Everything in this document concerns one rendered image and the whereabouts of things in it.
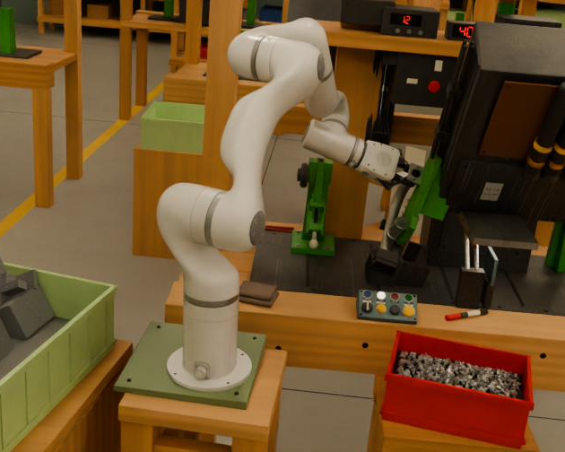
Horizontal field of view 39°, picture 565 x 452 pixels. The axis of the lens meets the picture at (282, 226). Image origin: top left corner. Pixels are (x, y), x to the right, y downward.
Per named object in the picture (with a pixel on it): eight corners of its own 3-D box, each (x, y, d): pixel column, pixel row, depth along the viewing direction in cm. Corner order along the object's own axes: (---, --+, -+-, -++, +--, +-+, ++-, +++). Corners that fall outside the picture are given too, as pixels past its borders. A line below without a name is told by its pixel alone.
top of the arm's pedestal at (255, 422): (267, 443, 165) (268, 427, 164) (117, 421, 168) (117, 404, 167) (286, 364, 195) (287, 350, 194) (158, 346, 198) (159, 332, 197)
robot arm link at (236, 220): (193, 248, 171) (260, 266, 165) (169, 227, 161) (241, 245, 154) (273, 54, 186) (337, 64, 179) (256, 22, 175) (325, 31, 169)
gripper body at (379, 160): (357, 163, 213) (395, 178, 215) (366, 132, 217) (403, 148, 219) (347, 174, 220) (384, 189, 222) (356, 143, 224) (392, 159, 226)
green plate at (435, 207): (435, 239, 216) (467, 169, 209) (407, 229, 215) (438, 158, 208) (429, 224, 227) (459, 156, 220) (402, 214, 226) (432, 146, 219)
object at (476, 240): (536, 255, 198) (539, 243, 197) (472, 248, 198) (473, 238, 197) (502, 203, 234) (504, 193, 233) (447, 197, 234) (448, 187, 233)
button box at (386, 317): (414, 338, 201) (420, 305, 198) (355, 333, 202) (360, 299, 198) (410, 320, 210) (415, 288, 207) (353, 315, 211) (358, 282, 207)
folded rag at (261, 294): (279, 296, 210) (280, 285, 209) (271, 308, 202) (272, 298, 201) (243, 289, 212) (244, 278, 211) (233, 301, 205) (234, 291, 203)
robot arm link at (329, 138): (347, 145, 225) (341, 170, 220) (304, 127, 223) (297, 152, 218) (359, 128, 218) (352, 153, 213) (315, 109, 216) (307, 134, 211)
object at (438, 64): (449, 108, 230) (458, 56, 224) (391, 104, 230) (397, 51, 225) (443, 99, 241) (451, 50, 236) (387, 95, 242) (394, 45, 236)
